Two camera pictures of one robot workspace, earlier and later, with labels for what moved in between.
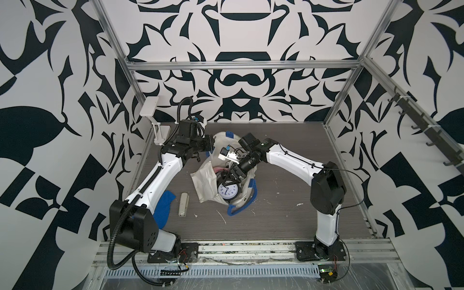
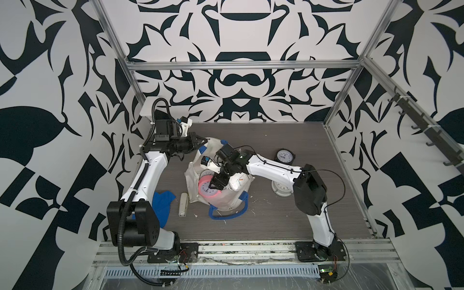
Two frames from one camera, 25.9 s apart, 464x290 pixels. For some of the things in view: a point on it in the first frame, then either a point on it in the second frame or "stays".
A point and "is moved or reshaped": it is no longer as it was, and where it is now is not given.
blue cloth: [162, 208] stays
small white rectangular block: [183, 202] stays
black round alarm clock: [228, 190] is moved or reshaped
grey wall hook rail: [454, 154] stays
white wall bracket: [148, 110] stays
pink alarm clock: [220, 168] is moved or reshaped
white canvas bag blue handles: [205, 179] is moved or reshaped
